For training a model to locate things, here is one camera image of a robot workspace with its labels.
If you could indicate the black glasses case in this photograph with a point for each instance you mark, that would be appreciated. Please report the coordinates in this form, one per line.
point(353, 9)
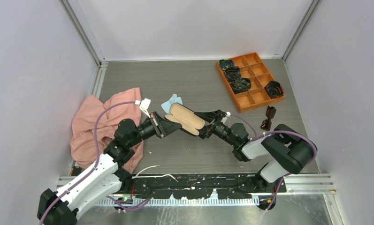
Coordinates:
point(190, 122)

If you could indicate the rolled dark belt right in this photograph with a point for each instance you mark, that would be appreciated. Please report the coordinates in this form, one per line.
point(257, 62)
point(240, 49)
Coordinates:
point(274, 89)

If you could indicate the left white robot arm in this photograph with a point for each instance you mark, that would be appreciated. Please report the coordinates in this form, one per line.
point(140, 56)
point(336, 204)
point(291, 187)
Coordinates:
point(105, 176)

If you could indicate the orange compartment tray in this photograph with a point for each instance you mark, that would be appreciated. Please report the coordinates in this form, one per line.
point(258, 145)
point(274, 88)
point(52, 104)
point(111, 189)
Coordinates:
point(252, 67)

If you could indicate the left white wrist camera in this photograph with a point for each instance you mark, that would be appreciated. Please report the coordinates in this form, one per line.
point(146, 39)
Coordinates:
point(143, 106)

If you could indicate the slotted cable duct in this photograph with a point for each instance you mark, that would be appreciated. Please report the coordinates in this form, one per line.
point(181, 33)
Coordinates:
point(211, 201)

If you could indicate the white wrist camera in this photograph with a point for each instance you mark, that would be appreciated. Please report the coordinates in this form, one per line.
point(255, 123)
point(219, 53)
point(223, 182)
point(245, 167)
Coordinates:
point(143, 106)
point(225, 117)

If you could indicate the rolled dark belt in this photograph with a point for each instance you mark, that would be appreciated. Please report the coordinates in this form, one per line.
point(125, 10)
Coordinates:
point(274, 89)
point(241, 85)
point(225, 64)
point(232, 73)

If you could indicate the brown tortoise sunglasses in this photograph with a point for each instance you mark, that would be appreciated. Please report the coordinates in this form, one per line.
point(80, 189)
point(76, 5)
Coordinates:
point(267, 123)

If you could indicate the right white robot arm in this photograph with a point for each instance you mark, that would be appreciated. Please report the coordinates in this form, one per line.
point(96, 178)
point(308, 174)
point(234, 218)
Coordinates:
point(290, 151)

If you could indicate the rolled dark belt top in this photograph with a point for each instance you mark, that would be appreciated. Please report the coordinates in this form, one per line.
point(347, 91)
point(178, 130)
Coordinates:
point(225, 64)

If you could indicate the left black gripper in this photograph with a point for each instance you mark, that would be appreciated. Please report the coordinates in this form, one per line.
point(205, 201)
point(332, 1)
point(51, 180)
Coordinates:
point(162, 127)

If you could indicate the light blue cleaning cloth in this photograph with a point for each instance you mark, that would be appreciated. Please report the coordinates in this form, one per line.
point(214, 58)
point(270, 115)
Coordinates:
point(167, 105)

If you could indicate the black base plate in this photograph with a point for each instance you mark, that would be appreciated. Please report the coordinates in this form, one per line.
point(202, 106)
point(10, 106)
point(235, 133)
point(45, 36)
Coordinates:
point(202, 186)

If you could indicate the pink cloth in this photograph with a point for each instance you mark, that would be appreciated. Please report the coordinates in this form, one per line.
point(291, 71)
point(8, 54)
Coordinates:
point(82, 144)

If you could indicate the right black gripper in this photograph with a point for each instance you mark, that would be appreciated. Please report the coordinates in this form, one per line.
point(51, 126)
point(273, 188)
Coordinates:
point(208, 116)

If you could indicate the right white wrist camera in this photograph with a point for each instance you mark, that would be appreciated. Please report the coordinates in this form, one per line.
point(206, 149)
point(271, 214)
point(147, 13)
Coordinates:
point(225, 117)

